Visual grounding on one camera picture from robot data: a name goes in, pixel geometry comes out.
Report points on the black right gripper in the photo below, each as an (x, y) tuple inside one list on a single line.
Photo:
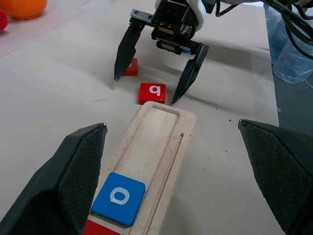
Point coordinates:
[(168, 19)]

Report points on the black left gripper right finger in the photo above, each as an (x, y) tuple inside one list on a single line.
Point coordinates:
[(288, 176)]

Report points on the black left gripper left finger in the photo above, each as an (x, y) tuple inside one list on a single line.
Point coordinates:
[(49, 195)]

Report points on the red letter o block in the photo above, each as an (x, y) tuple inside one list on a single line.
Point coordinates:
[(133, 69)]

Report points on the red letter b block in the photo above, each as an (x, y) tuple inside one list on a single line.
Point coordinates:
[(151, 94)]

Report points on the red letter r block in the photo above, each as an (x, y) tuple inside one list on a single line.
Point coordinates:
[(97, 230)]

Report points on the blue letter o block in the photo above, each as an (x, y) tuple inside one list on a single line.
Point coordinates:
[(117, 198)]

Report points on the long wooden tray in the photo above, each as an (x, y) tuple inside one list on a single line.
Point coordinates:
[(156, 137)]

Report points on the clear plastic bag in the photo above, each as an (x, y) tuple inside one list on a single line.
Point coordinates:
[(293, 66)]

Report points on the orange bowl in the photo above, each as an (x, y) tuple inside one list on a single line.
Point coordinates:
[(24, 9)]

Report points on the red toy strawberry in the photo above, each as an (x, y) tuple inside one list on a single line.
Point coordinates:
[(3, 22)]

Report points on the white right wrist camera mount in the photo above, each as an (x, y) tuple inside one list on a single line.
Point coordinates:
[(199, 14)]

